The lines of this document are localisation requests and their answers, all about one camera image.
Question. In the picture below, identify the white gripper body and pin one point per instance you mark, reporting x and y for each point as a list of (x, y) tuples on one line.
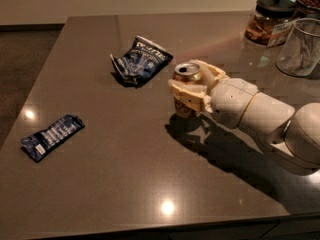
[(233, 98)]

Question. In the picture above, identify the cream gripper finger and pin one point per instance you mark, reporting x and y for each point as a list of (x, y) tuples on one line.
[(199, 100), (208, 75)]

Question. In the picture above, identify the orange soda can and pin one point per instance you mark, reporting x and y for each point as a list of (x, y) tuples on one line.
[(187, 75)]

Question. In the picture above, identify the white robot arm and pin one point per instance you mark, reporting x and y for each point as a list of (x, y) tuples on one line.
[(288, 136)]

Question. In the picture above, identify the crumpled blue chip bag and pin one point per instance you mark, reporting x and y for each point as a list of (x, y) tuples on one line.
[(145, 59)]

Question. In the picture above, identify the glass jar with black lid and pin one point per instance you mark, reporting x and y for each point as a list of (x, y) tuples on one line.
[(270, 22)]

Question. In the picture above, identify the blue snack bar wrapper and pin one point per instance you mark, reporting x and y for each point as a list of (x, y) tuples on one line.
[(38, 145)]

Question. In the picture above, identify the clear wire mesh glass cup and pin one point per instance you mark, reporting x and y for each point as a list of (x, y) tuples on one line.
[(301, 51)]

